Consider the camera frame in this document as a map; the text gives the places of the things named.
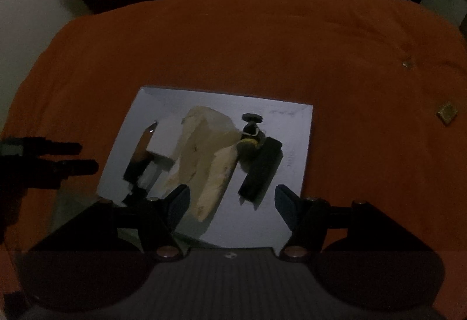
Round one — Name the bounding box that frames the white board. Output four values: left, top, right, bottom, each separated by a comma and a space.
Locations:
95, 86, 314, 248

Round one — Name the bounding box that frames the small gold square packet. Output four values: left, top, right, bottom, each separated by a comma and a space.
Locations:
437, 101, 459, 125

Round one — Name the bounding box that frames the small white box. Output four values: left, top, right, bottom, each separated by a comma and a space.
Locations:
146, 117, 185, 164

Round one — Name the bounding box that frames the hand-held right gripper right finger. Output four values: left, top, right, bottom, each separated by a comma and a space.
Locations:
274, 184, 438, 262

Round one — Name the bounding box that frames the orange cloth desktop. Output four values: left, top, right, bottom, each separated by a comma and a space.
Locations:
0, 0, 467, 309

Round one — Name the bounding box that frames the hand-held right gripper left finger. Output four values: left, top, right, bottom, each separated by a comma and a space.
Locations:
27, 184, 192, 262

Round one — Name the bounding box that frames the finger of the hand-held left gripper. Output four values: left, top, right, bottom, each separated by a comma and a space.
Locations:
36, 158, 99, 177
22, 138, 83, 157

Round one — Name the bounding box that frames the black rectangular box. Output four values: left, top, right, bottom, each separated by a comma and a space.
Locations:
238, 136, 284, 202

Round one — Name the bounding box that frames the knife with dark handle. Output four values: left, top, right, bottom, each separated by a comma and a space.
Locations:
122, 121, 159, 185

